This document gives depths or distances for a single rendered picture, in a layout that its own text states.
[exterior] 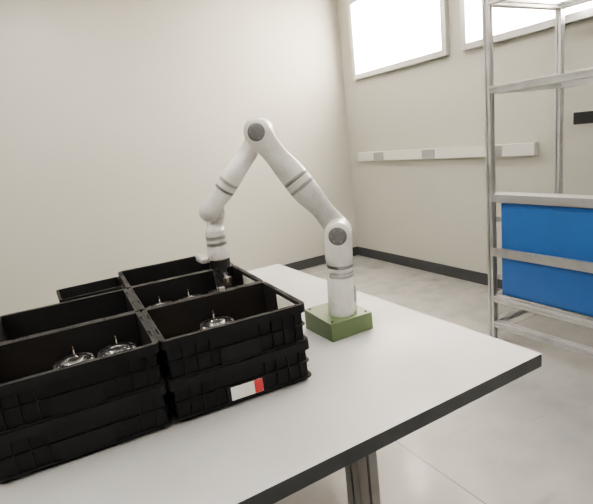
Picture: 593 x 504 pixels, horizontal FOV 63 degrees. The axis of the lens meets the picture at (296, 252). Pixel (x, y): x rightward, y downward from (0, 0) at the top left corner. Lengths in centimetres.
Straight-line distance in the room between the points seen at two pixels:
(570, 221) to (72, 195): 363
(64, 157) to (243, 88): 174
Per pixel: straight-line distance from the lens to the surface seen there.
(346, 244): 159
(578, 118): 280
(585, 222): 281
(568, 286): 293
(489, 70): 307
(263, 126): 158
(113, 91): 456
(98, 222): 450
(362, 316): 169
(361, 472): 128
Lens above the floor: 137
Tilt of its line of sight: 13 degrees down
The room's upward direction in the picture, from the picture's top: 6 degrees counter-clockwise
